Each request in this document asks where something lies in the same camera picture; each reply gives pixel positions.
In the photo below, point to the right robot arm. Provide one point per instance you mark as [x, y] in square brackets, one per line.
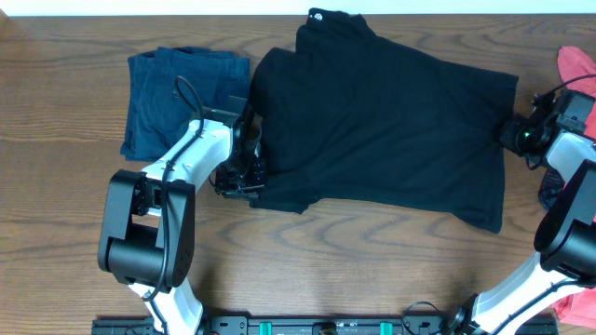
[554, 136]

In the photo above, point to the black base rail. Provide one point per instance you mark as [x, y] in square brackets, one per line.
[242, 325]

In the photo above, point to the folded dark blue shorts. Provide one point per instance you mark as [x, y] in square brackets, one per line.
[165, 85]

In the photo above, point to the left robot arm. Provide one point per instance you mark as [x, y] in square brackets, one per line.
[148, 230]

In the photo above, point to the red shirt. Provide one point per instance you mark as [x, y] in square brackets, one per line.
[577, 309]

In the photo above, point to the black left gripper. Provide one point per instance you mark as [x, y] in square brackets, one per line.
[254, 152]

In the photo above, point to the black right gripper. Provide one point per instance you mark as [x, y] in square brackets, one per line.
[508, 134]

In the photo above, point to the black polo shirt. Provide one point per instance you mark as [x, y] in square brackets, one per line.
[349, 114]

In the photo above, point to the dark patterned garment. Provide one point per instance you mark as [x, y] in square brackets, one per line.
[550, 187]

